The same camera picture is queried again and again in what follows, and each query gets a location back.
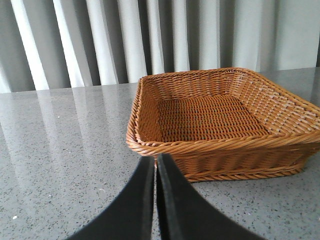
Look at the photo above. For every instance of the brown wicker basket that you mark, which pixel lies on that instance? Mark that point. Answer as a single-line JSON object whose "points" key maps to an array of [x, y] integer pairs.
{"points": [[223, 124]]}

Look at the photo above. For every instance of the grey pleated curtain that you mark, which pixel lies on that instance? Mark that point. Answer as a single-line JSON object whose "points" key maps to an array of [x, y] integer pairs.
{"points": [[52, 44]]}

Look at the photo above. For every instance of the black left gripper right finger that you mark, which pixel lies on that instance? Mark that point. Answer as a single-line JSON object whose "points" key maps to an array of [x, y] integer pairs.
{"points": [[185, 215]]}

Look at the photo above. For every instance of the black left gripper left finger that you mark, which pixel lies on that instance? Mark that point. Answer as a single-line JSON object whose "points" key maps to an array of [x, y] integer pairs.
{"points": [[130, 215]]}

